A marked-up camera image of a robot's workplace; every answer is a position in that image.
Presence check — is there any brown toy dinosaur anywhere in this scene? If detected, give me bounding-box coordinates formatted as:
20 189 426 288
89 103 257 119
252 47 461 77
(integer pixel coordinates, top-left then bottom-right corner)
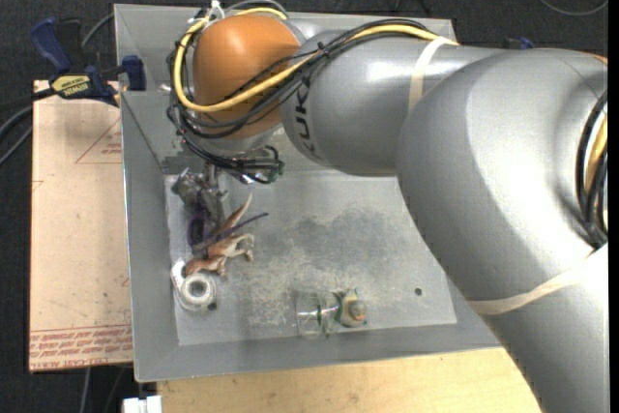
183 192 256 279

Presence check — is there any grey metal bin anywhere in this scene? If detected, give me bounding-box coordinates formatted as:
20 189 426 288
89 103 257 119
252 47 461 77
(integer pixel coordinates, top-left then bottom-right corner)
113 3 505 384

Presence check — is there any clear glass cup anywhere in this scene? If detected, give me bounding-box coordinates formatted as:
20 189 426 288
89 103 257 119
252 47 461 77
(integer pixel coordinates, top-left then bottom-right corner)
295 291 340 340

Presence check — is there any green and orange toy snail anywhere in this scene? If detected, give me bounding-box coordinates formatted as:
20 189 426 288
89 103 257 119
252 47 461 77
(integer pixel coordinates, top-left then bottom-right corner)
332 287 368 330

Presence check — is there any brown cardboard board red print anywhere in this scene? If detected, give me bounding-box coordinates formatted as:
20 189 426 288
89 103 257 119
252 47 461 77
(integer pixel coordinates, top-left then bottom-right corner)
28 79 134 373

